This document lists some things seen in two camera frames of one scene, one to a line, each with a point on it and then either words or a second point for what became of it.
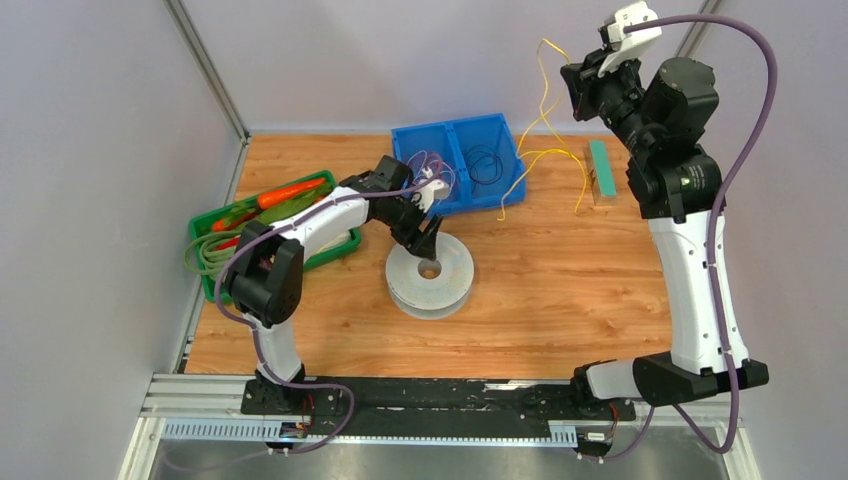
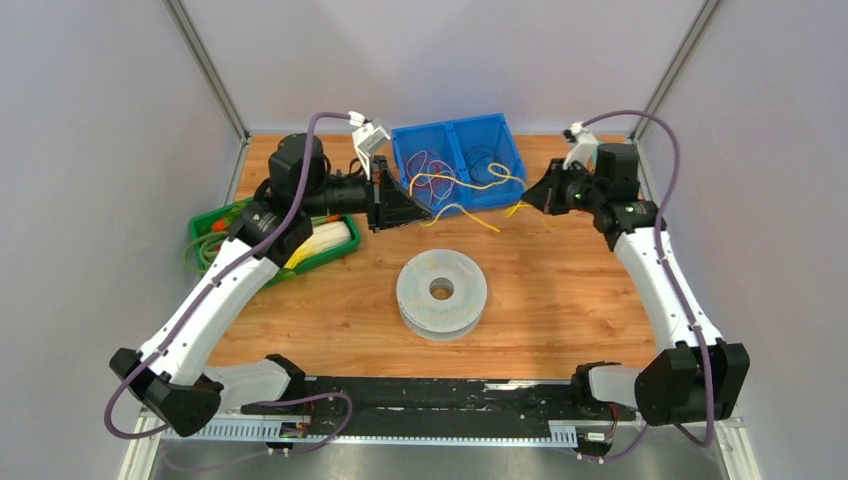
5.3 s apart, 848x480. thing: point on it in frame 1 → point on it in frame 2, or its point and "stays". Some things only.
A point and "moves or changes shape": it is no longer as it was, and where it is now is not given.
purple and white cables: [424, 169] stays
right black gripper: [584, 82] → [543, 195]
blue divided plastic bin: [477, 157] stays
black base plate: [429, 400] stays
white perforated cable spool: [431, 299] moves or changes shape
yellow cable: [543, 115] → [472, 217]
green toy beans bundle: [201, 257] stays
